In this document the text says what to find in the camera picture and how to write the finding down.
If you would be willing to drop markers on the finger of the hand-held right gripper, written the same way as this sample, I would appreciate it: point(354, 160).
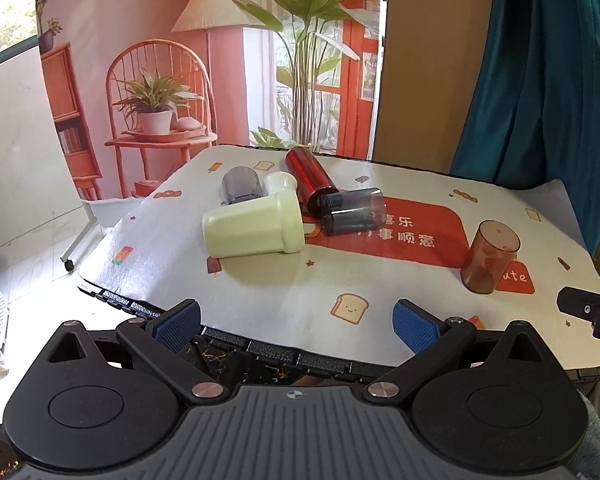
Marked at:
point(577, 301)

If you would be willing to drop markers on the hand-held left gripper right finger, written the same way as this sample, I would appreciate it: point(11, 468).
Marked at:
point(414, 326)

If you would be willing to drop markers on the red translucent cup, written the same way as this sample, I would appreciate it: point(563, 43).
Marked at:
point(310, 175)

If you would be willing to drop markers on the grey translucent cup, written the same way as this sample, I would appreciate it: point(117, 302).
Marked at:
point(241, 185)

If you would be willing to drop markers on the dark blue translucent cup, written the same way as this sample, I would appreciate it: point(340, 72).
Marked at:
point(352, 210)

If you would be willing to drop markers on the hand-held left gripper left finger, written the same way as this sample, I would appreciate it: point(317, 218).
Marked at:
point(177, 324)

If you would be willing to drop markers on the teal curtain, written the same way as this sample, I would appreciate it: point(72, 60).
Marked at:
point(545, 85)

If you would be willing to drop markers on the light green plastic cup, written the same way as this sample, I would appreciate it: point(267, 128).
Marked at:
point(250, 227)

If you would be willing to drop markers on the white wheeled stand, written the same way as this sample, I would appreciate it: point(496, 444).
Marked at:
point(80, 240)

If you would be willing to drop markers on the white toast print table mat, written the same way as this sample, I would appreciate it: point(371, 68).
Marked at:
point(280, 300)

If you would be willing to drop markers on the grey blue cloth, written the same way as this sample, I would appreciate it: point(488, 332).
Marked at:
point(592, 440)

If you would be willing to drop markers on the black folding table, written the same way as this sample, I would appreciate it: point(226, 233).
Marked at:
point(280, 348)

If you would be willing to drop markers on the brown translucent cup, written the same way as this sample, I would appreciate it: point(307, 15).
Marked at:
point(490, 257)

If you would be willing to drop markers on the brown board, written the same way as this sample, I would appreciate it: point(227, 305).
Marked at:
point(420, 60)

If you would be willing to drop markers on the printed room scene backdrop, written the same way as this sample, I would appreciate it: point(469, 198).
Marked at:
point(130, 15)

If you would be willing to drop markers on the small white cup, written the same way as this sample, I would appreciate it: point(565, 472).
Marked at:
point(279, 181)

